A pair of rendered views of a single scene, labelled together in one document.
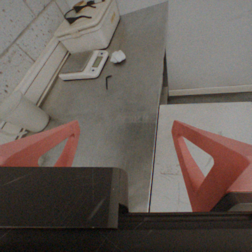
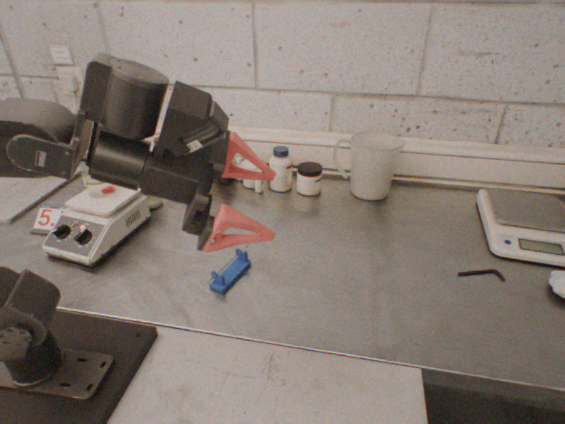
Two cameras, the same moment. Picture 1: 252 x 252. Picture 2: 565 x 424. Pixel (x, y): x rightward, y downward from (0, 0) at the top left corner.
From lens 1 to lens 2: 0.40 m
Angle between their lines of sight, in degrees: 48
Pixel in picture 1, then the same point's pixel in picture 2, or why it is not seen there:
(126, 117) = (383, 308)
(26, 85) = (431, 150)
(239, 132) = not seen: outside the picture
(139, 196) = (241, 324)
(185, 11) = not seen: outside the picture
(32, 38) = (543, 121)
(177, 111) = (403, 400)
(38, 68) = (480, 153)
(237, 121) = not seen: outside the picture
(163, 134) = (345, 367)
